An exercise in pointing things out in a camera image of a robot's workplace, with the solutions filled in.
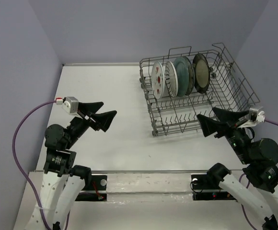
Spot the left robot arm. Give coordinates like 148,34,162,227
25,97,117,230

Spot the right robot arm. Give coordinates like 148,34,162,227
197,106,278,230

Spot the blue striped white plate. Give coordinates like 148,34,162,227
165,61,178,97

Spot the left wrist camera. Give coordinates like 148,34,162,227
55,97,79,117

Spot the brown rimmed cream plate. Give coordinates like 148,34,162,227
193,53,210,94

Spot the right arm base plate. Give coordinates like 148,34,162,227
190,174,236,201

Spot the grey wire dish rack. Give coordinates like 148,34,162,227
139,43,260,137

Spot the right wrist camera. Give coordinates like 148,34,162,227
238,105,266,128

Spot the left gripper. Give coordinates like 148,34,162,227
65,101,117,148

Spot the blue floral plate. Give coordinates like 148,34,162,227
186,58,195,95

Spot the teal plate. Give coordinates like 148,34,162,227
174,57,189,97

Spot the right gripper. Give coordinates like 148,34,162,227
196,106,252,163

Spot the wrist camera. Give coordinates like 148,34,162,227
55,97,79,117
238,105,266,128

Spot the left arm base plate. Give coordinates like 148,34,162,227
75,174,107,202

